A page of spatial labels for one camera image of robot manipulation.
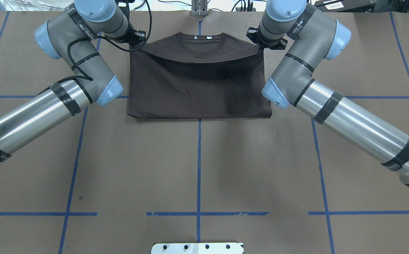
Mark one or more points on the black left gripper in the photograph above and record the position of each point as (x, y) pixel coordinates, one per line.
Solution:
(132, 37)

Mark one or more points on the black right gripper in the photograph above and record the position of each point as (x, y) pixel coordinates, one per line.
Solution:
(265, 43)

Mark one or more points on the dark brown t-shirt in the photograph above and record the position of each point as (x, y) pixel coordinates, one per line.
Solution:
(197, 77)

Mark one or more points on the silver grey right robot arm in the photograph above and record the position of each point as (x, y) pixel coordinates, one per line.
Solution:
(316, 37)

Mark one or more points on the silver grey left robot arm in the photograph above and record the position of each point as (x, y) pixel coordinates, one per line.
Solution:
(69, 37)

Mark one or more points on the aluminium frame post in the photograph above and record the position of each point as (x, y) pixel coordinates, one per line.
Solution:
(199, 8)

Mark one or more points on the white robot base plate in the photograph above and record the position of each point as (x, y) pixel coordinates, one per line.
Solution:
(198, 248)

